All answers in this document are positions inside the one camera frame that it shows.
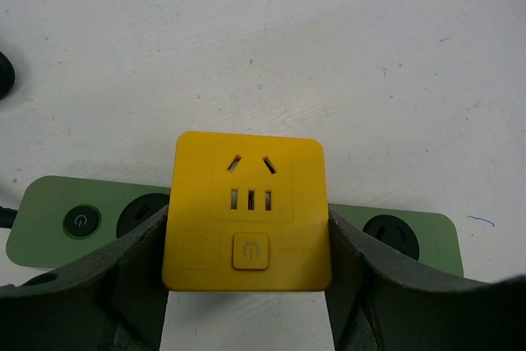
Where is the yellow cube adapter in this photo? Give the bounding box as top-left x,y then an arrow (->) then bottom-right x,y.
161,132 -> 332,292

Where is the black cord of green strip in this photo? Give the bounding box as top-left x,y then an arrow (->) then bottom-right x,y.
0,51 -> 17,229

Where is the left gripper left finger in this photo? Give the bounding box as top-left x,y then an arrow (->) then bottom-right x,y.
1,207 -> 168,350

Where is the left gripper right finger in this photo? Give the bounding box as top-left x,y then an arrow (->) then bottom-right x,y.
325,206 -> 525,350

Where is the green power strip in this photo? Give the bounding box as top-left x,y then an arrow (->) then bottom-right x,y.
1,176 -> 464,276

